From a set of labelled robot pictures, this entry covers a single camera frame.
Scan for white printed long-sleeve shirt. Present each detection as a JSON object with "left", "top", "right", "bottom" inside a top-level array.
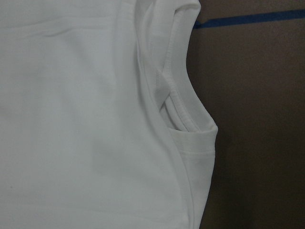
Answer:
[{"left": 0, "top": 0, "right": 218, "bottom": 229}]

